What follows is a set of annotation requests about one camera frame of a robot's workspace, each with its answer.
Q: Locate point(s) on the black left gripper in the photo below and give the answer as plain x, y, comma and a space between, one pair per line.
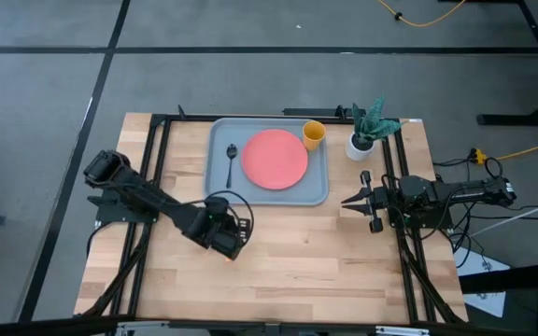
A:
222, 231

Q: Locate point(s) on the black crossbar with silver brackets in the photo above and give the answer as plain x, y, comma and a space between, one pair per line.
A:
269, 327

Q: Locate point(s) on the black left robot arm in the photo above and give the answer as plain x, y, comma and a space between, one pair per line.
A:
147, 196

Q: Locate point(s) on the pink round plate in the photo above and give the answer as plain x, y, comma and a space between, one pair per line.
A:
274, 159

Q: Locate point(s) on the white paper sheet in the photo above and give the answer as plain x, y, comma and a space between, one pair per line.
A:
477, 263
488, 303

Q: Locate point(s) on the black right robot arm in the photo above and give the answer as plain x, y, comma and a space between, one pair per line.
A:
456, 191

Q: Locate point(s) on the yellow cup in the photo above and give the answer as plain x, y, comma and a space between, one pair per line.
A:
314, 135

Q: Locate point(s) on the black aluminium table frame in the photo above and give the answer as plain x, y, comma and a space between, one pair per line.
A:
413, 270

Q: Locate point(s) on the green plant in white pot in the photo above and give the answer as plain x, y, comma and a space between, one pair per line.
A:
360, 147

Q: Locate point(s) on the black spoon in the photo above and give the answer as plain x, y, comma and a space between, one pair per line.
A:
231, 151

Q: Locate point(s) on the grey plastic tray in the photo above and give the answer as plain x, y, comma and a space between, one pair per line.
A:
269, 196

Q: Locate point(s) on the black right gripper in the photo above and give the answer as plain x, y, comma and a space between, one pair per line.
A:
381, 200

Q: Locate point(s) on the black floor beam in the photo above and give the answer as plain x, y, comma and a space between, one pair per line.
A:
512, 280

